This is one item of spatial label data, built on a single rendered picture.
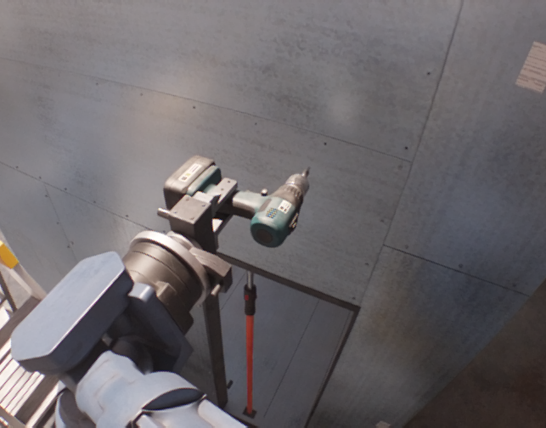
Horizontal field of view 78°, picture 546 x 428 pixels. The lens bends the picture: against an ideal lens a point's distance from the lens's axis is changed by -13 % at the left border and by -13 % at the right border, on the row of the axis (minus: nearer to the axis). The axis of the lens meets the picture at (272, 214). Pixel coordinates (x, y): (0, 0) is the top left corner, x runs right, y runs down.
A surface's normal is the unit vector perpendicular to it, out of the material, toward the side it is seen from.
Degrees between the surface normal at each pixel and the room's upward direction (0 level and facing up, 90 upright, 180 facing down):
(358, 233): 90
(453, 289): 90
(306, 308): 0
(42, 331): 22
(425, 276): 90
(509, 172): 90
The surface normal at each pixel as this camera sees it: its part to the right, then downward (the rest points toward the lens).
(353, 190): -0.41, 0.61
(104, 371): -0.28, -0.80
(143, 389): -0.06, -0.95
